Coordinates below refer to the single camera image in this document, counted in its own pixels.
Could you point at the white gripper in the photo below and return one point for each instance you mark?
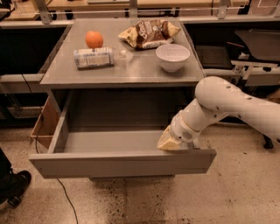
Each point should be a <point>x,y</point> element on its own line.
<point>185,130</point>

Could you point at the grey top drawer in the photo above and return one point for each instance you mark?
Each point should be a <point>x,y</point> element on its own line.
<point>114,133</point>

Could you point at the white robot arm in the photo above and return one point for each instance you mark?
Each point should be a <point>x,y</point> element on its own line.
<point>216,99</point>

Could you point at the grey drawer cabinet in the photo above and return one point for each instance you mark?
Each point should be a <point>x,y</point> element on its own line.
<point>139,71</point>

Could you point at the white bowl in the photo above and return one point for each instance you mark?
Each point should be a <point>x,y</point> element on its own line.
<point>172,57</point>

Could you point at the brown yellow chip bag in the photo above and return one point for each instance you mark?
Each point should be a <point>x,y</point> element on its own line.
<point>147,34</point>

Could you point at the plastic water bottle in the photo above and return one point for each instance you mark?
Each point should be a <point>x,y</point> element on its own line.
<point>97,57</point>

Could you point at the cardboard box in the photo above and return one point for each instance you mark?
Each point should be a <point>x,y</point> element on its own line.
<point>46,124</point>

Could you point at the orange fruit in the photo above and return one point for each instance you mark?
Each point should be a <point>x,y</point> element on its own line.
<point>94,39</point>

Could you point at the black shoe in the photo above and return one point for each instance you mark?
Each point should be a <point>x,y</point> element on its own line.
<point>13,186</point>

